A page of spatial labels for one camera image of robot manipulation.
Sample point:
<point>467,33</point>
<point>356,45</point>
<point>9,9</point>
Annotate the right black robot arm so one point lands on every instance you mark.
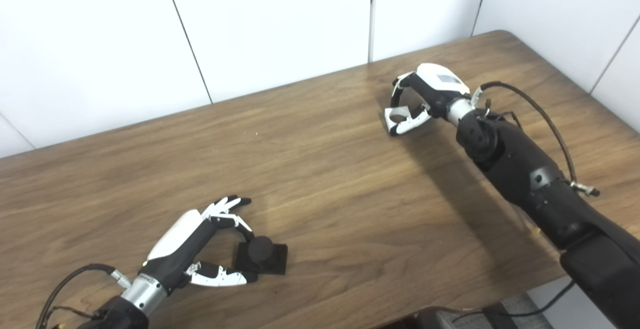
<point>530,174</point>

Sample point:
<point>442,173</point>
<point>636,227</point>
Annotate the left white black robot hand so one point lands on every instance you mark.
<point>177,241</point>

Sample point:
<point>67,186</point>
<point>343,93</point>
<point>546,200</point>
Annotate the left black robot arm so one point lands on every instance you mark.
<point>130,306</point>

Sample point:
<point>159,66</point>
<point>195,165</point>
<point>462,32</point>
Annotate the black peg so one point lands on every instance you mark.
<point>262,254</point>

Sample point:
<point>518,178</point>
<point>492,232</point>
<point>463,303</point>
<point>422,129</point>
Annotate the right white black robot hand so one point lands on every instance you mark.
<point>440,86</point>

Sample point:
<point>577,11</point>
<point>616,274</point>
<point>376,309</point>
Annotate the white square piece with hole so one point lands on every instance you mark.
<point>388,115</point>

